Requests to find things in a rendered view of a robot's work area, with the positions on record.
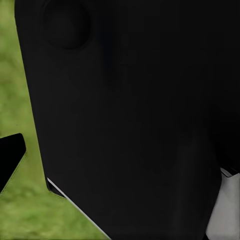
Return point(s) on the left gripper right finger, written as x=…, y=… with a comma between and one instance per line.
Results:
x=232, y=149

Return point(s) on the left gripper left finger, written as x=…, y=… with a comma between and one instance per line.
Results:
x=12, y=149

